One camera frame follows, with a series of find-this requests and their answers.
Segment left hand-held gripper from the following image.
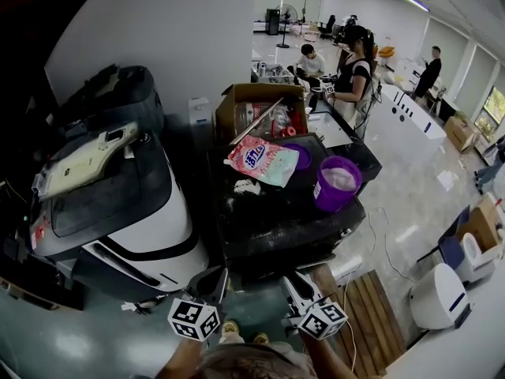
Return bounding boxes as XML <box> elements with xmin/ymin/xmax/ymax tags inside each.
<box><xmin>166</xmin><ymin>266</ymin><xmax>230</xmax><ymax>343</ymax></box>

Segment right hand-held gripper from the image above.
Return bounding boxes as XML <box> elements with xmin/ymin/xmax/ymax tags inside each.
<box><xmin>281</xmin><ymin>271</ymin><xmax>349</xmax><ymax>341</ymax></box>

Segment person's left forearm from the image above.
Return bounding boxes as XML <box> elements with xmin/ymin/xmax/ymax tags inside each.
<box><xmin>153</xmin><ymin>336</ymin><xmax>208</xmax><ymax>379</ymax></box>

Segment person's right forearm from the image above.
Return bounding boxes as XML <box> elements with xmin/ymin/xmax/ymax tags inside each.
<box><xmin>301</xmin><ymin>332</ymin><xmax>356</xmax><ymax>379</ymax></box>

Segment pink teal detergent bag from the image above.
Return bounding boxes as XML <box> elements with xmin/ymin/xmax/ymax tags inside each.
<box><xmin>223</xmin><ymin>134</ymin><xmax>301</xmax><ymax>190</ymax></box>

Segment large open cardboard box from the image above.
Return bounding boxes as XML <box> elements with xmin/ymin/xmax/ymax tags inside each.
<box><xmin>455</xmin><ymin>199</ymin><xmax>505</xmax><ymax>252</ymax></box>

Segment cluttered open cardboard box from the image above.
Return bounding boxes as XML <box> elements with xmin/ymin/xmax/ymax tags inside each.
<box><xmin>215</xmin><ymin>83</ymin><xmax>309</xmax><ymax>144</ymax></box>

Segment person's left shoe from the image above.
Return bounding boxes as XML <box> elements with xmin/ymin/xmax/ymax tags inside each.
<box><xmin>220</xmin><ymin>320</ymin><xmax>240</xmax><ymax>343</ymax></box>

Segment wooden slat platform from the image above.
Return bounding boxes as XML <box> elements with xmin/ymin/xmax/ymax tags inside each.
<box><xmin>311</xmin><ymin>265</ymin><xmax>407</xmax><ymax>377</ymax></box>

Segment black front-load washing machine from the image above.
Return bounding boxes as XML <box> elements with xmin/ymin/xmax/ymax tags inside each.
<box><xmin>207</xmin><ymin>132</ymin><xmax>367</xmax><ymax>288</ymax></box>

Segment white paper scraps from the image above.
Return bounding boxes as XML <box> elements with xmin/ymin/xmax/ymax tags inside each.
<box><xmin>120</xmin><ymin>300</ymin><xmax>149</xmax><ymax>316</ymax></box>

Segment person's brown shirt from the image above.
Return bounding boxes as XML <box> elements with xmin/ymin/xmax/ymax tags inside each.
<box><xmin>195</xmin><ymin>341</ymin><xmax>319</xmax><ymax>379</ymax></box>

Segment white black top-load washing machine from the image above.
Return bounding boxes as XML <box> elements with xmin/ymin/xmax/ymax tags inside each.
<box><xmin>27</xmin><ymin>132</ymin><xmax>210</xmax><ymax>304</ymax></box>

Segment purple bucket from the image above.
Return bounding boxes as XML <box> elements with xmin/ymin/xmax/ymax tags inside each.
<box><xmin>313</xmin><ymin>156</ymin><xmax>364</xmax><ymax>214</ymax></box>

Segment white crumpled tissue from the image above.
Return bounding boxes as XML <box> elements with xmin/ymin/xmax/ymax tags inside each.
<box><xmin>232</xmin><ymin>178</ymin><xmax>263</xmax><ymax>197</ymax></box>

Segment purple lid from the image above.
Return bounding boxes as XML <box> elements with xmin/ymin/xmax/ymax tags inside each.
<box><xmin>282</xmin><ymin>142</ymin><xmax>313</xmax><ymax>171</ymax></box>

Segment black sink counter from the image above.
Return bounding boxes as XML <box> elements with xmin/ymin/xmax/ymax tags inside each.
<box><xmin>305</xmin><ymin>108</ymin><xmax>383</xmax><ymax>185</ymax></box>

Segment blue chair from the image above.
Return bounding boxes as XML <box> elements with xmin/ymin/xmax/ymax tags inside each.
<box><xmin>417</xmin><ymin>205</ymin><xmax>473</xmax><ymax>270</ymax></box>

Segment white sink basin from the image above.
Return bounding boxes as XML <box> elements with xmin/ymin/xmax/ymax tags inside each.
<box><xmin>307</xmin><ymin>111</ymin><xmax>355</xmax><ymax>149</ymax></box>

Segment red plastic parts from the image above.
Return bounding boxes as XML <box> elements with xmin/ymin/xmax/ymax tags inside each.
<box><xmin>282</xmin><ymin>108</ymin><xmax>309</xmax><ymax>138</ymax></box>

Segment long metal rod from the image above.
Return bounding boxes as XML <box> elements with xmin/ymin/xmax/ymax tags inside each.
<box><xmin>228</xmin><ymin>96</ymin><xmax>285</xmax><ymax>146</ymax></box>

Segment clear plastic bottle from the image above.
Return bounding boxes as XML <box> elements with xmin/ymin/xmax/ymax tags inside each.
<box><xmin>235</xmin><ymin>101</ymin><xmax>285</xmax><ymax>133</ymax></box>

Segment small white appliance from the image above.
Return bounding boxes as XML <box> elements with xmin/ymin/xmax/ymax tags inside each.
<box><xmin>187</xmin><ymin>96</ymin><xmax>216</xmax><ymax>128</ymax></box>

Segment cream plastic panel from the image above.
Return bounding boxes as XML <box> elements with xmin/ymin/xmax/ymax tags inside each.
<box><xmin>31</xmin><ymin>121</ymin><xmax>140</xmax><ymax>203</ymax></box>

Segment white paper sheet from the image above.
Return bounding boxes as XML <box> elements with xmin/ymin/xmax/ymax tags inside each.
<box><xmin>436</xmin><ymin>171</ymin><xmax>459</xmax><ymax>193</ymax></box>

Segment white bathtub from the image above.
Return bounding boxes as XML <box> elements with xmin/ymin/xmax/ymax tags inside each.
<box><xmin>370</xmin><ymin>83</ymin><xmax>448</xmax><ymax>153</ymax></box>

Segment dark grey appliance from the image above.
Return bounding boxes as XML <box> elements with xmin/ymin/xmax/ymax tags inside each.
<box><xmin>58</xmin><ymin>64</ymin><xmax>165</xmax><ymax>134</ymax></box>

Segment sealed brown cardboard box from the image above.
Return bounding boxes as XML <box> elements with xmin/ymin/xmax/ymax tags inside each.
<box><xmin>444</xmin><ymin>114</ymin><xmax>481</xmax><ymax>154</ymax></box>

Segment cluttered grey table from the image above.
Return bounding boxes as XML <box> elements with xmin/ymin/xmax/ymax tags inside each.
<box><xmin>252</xmin><ymin>61</ymin><xmax>295</xmax><ymax>87</ymax></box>

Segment window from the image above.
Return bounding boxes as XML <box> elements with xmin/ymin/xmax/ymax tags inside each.
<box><xmin>473</xmin><ymin>84</ymin><xmax>505</xmax><ymax>142</ymax></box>

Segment black office chair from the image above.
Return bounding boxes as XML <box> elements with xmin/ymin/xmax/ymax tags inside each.
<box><xmin>318</xmin><ymin>13</ymin><xmax>338</xmax><ymax>40</ymax></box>

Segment black cabinet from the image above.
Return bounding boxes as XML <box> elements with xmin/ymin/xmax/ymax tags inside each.
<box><xmin>266</xmin><ymin>8</ymin><xmax>282</xmax><ymax>36</ymax></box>

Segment black standing fan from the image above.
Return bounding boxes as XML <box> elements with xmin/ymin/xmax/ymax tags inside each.
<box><xmin>275</xmin><ymin>2</ymin><xmax>299</xmax><ymax>49</ymax></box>

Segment white cable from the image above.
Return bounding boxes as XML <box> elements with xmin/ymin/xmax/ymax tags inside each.
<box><xmin>368</xmin><ymin>206</ymin><xmax>417</xmax><ymax>283</ymax></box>
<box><xmin>339</xmin><ymin>272</ymin><xmax>358</xmax><ymax>377</ymax></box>

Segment wooden shelter frame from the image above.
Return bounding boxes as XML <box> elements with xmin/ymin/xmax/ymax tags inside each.
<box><xmin>0</xmin><ymin>276</ymin><xmax>86</xmax><ymax>313</ymax></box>

